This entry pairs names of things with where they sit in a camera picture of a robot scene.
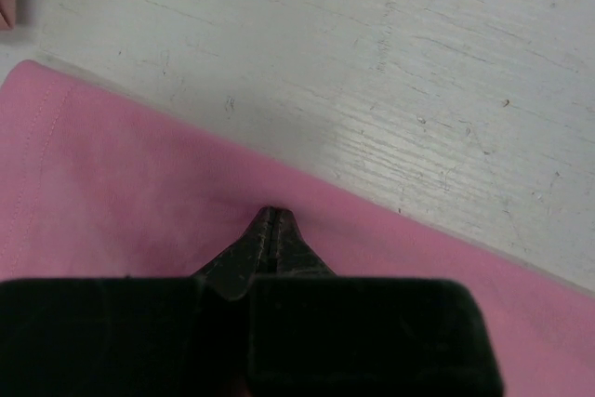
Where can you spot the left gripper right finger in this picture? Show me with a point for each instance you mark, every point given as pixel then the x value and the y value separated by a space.
pixel 313 333

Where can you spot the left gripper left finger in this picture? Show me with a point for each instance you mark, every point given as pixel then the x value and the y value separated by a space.
pixel 176 336

